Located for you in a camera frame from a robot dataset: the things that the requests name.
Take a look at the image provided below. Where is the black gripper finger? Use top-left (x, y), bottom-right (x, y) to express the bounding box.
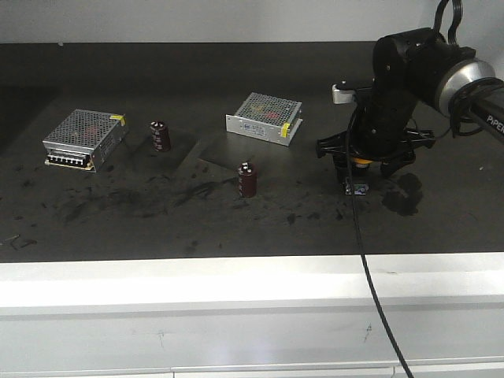
top-left (333, 154), bottom-right (350, 183)
top-left (380, 155), bottom-right (416, 176)

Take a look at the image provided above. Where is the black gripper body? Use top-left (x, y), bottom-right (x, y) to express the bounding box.
top-left (317, 128), bottom-right (435, 165)

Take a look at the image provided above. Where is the yellow mushroom push button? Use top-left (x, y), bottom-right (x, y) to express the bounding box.
top-left (344, 157), bottom-right (371, 195)

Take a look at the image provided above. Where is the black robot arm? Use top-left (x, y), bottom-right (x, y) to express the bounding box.
top-left (316, 28), bottom-right (503, 184)

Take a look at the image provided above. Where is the slim silver power supply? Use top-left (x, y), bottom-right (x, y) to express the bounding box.
top-left (225, 92), bottom-right (302, 146)

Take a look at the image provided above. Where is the dark brown capacitor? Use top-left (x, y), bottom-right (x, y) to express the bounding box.
top-left (237, 161), bottom-right (258, 198)
top-left (150, 120), bottom-right (172, 152)

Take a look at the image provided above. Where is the silver mesh power supply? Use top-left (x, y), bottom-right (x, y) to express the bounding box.
top-left (43, 109), bottom-right (128, 172)

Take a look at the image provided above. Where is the small metal pin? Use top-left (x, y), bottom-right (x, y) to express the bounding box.
top-left (3, 234), bottom-right (20, 243)

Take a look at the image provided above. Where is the black cable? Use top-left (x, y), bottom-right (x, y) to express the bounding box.
top-left (346, 108), bottom-right (414, 378)

